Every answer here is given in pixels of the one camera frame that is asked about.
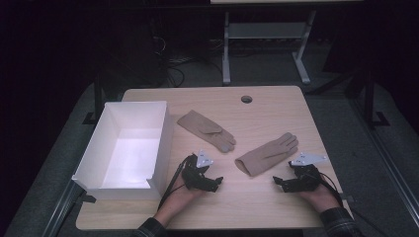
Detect white rectangular box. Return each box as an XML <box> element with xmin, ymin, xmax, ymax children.
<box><xmin>71</xmin><ymin>100</ymin><xmax>175</xmax><ymax>201</ymax></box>

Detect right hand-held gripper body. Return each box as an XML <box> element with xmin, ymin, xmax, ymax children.
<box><xmin>288</xmin><ymin>151</ymin><xmax>329</xmax><ymax>194</ymax></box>

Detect white metal table frame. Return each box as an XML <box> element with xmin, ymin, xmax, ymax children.
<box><xmin>221</xmin><ymin>9</ymin><xmax>318</xmax><ymax>87</ymax></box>

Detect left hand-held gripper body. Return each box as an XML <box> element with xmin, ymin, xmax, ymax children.
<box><xmin>181</xmin><ymin>149</ymin><xmax>215</xmax><ymax>193</ymax></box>

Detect bundle of floor cables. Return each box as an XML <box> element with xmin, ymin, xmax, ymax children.
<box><xmin>150</xmin><ymin>34</ymin><xmax>225</xmax><ymax>89</ymax></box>

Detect black metal stand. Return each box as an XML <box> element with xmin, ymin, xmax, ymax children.
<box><xmin>81</xmin><ymin>73</ymin><xmax>107</xmax><ymax>126</ymax></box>
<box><xmin>344</xmin><ymin>67</ymin><xmax>391</xmax><ymax>130</ymax></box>

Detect aluminium floor rail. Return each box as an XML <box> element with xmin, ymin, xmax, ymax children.
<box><xmin>41</xmin><ymin>179</ymin><xmax>85</xmax><ymax>237</ymax></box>
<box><xmin>348</xmin><ymin>97</ymin><xmax>419</xmax><ymax>229</ymax></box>

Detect person's left hand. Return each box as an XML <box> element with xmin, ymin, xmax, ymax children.
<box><xmin>165</xmin><ymin>175</ymin><xmax>207</xmax><ymax>212</ymax></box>

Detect person's right hand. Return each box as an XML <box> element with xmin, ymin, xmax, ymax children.
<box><xmin>299</xmin><ymin>183</ymin><xmax>342</xmax><ymax>215</ymax></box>

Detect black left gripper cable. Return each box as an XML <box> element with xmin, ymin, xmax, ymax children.
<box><xmin>157</xmin><ymin>153</ymin><xmax>196</xmax><ymax>211</ymax></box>

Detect beige glove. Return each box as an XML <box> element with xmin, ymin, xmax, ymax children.
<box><xmin>234</xmin><ymin>131</ymin><xmax>299</xmax><ymax>178</ymax></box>
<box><xmin>176</xmin><ymin>110</ymin><xmax>237</xmax><ymax>154</ymax></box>

